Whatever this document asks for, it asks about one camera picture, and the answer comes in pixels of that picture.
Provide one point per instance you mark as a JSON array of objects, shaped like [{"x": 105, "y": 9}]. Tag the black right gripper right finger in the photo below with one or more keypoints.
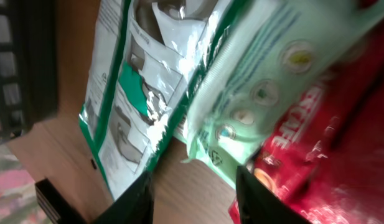
[{"x": 258, "y": 205}]

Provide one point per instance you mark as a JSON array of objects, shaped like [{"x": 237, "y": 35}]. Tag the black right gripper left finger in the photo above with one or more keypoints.
[{"x": 134, "y": 206}]

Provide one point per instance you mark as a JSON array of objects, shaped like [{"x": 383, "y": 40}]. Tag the red tube snack pack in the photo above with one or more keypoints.
[{"x": 325, "y": 158}]

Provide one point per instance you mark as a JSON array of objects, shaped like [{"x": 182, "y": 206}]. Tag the green white package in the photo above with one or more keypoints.
[{"x": 146, "y": 58}]

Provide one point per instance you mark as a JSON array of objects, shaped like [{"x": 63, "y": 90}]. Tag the mint green wipes pack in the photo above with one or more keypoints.
[{"x": 277, "y": 49}]

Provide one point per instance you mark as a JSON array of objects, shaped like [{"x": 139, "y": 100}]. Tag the grey plastic shopping basket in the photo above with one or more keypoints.
[{"x": 28, "y": 66}]

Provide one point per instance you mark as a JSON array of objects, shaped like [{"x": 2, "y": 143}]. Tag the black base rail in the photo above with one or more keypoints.
[{"x": 58, "y": 210}]

